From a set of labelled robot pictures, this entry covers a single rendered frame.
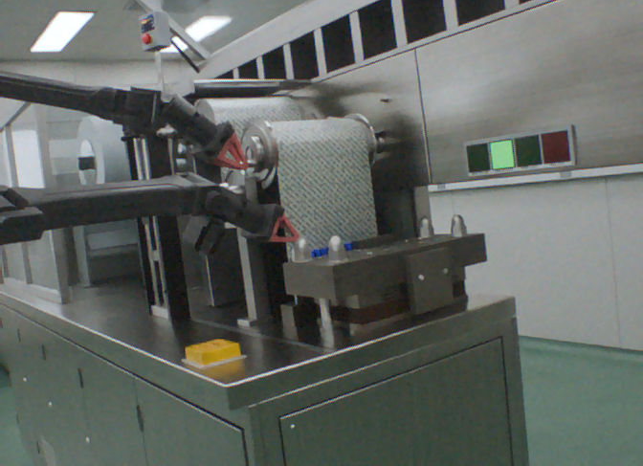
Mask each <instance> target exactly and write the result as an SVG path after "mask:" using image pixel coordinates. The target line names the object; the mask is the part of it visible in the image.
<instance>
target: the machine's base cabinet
mask: <svg viewBox="0 0 643 466"><path fill-rule="evenodd" d="M0 316H1V318H0V322H1V328H2V329H3V335H4V342H5V348H6V355H7V361H9V368H10V375H11V387H12V393H13V400H14V405H15V406H16V412H17V415H16V418H17V425H19V431H20V437H21V444H22V445H23V446H24V447H25V449H26V451H27V453H28V454H29V455H30V457H31V458H32V460H33V462H34V463H35V465H36V466H529V464H530V462H529V453H528V445H527V436H526V428H527V426H526V417H525V408H524V400H523V390H522V384H523V381H522V372H521V354H520V346H519V336H518V328H517V322H518V317H517V315H512V316H509V318H506V319H503V320H500V321H497V322H492V323H489V324H486V325H483V326H480V327H477V328H474V330H471V331H468V332H466V333H463V334H460V335H456V336H453V337H451V338H448V339H445V340H442V341H439V342H438V343H435V344H430V345H427V346H424V347H421V348H417V349H414V350H412V351H409V352H406V353H403V354H402V355H399V356H396V357H393V358H390V359H387V360H384V361H381V362H379V363H376V364H373V365H370V366H364V367H361V368H358V369H357V370H355V371H351V372H348V373H346V374H343V375H340V376H337V377H333V378H330V379H327V380H324V381H321V382H318V383H315V384H312V385H309V386H306V387H303V388H297V389H295V390H292V391H289V392H286V394H285V393H282V395H280V396H277V397H274V398H271V399H268V400H264V401H261V402H258V403H255V404H252V405H250V406H246V407H243V408H240V409H237V410H234V411H226V410H224V408H222V407H219V406H217V405H215V404H213V403H212V402H210V401H207V400H205V399H202V398H200V397H198V396H196V395H194V394H192V393H190V392H188V391H186V390H184V389H182V388H179V387H177V386H175V385H173V384H171V383H169V382H166V381H164V380H162V379H160V378H158V376H155V375H153V374H151V373H149V372H147V371H145V370H143V369H139V368H137V367H135V366H132V365H131V364H129V363H128V362H127V361H124V360H122V359H120V358H118V357H116V356H114V355H111V354H108V353H106V352H104V351H102V350H100V348H98V347H96V346H93V345H91V344H88V343H87V342H85V341H83V340H81V339H78V338H76V337H74V336H72V334H70V333H68V332H65V331H62V330H60V329H58V328H56V327H54V326H52V325H50V324H48V323H45V322H43V321H42V320H41V319H39V318H37V317H35V316H32V315H30V314H28V313H26V312H24V311H22V310H20V309H17V308H15V307H13V306H11V305H10V304H9V303H7V302H5V301H3V300H0Z"/></svg>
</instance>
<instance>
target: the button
mask: <svg viewBox="0 0 643 466"><path fill-rule="evenodd" d="M186 354H187V360H190V361H193V362H195V363H196V364H198V365H201V366H206V365H210V364H213V363H218V362H221V361H225V360H228V359H231V358H234V357H239V356H241V353H240V345H239V344H237V343H233V342H230V341H226V340H222V339H218V340H214V341H211V342H207V343H203V344H196V345H192V346H189V347H186Z"/></svg>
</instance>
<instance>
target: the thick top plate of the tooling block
mask: <svg viewBox="0 0 643 466"><path fill-rule="evenodd" d="M436 248H448V249H449V259H450V267H451V271H454V270H455V269H458V268H462V267H466V266H471V265H475V264H479V263H482V262H486V261H487V254H486V245H485V235H484V233H469V234H468V235H462V236H461V237H451V233H436V234H435V235H433V236H432V237H425V238H419V237H415V238H410V239H404V240H398V241H394V243H389V244H385V245H380V246H374V247H369V248H364V249H352V251H346V252H345V256H346V258H348V260H346V261H342V262H327V260H329V259H328V255H321V256H315V257H312V258H313V260H311V261H305V262H295V261H289V262H284V263H282V267H283V274H284V282H285V290H286V294H292V296H301V297H309V298H318V299H327V300H340V299H344V298H349V297H353V295H357V294H361V293H365V292H369V291H373V290H377V289H382V288H386V287H389V286H393V285H398V284H402V283H406V274H405V264H404V255H413V254H418V253H422V251H427V250H432V249H436Z"/></svg>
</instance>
